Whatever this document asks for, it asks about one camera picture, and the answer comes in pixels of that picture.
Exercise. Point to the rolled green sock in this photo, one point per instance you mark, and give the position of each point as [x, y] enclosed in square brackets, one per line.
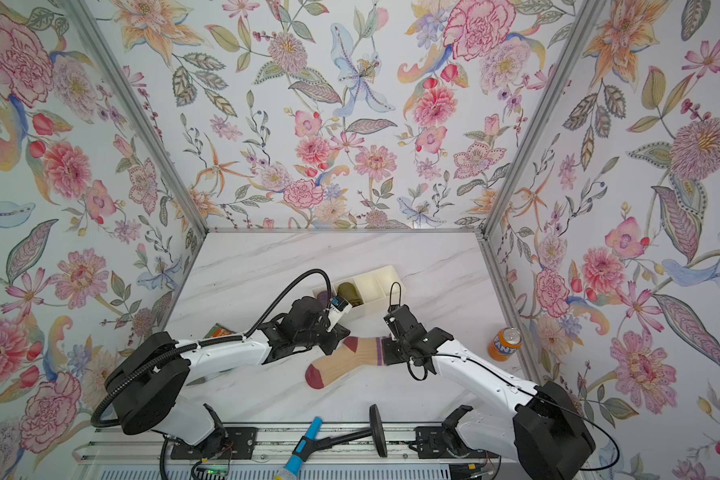
[349, 292]

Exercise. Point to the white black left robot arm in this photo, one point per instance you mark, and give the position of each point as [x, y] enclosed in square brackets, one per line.
[144, 393]

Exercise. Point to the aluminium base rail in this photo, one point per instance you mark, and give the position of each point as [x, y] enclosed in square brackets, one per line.
[112, 455]

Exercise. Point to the beige pink purple striped sock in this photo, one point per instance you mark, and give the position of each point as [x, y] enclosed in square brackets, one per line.
[353, 353]

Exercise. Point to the cream divided organizer tray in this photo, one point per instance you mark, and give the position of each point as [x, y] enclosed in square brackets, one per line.
[375, 289]

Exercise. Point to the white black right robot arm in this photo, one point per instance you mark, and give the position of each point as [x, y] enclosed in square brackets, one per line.
[534, 425]

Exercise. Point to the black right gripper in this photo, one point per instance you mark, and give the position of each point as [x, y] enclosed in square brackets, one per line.
[387, 351]

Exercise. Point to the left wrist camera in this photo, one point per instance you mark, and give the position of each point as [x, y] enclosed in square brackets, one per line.
[339, 305]

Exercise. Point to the aluminium corner post right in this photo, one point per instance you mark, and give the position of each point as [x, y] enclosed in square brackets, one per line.
[582, 27]

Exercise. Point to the blue handled black tool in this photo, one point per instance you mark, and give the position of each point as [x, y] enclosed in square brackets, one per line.
[309, 443]

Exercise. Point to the green packet on table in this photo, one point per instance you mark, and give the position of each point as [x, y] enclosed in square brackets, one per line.
[218, 331]

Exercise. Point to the aluminium corner post left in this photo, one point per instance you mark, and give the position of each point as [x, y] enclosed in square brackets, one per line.
[92, 37]

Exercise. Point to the aluminium corner post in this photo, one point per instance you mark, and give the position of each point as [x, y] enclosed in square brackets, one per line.
[92, 37]
[582, 27]

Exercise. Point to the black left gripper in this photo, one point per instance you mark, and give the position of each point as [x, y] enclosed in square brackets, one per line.
[335, 335]

